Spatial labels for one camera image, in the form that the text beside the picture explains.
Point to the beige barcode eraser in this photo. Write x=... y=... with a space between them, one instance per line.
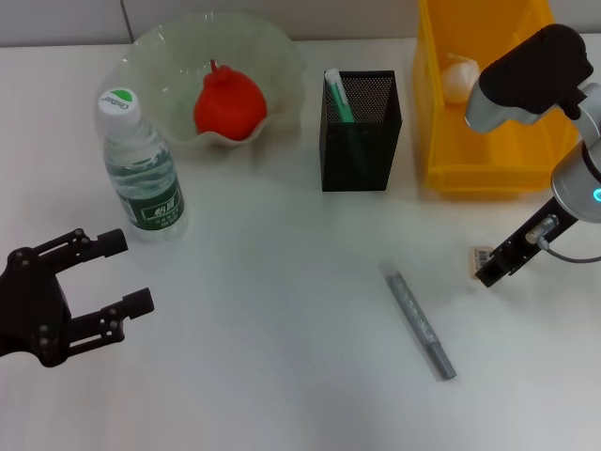
x=480 y=258

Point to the grey marker pen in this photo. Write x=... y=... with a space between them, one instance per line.
x=418 y=319

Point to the translucent wavy fruit bowl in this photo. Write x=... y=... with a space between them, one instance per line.
x=164 y=56

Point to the mint green pen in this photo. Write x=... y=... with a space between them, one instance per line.
x=340 y=96

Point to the yellow plastic bin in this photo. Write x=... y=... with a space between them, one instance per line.
x=493 y=155

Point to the clear green-label water bottle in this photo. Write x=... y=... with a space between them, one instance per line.
x=145 y=188

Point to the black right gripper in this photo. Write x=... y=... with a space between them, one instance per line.
x=526 y=244

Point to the black mesh pen holder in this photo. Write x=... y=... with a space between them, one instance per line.
x=371 y=155

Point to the orange-red toy fruit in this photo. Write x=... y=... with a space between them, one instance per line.
x=230 y=105

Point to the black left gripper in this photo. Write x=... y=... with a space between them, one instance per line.
x=33 y=315

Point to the white paper ball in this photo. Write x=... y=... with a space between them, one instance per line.
x=457 y=82

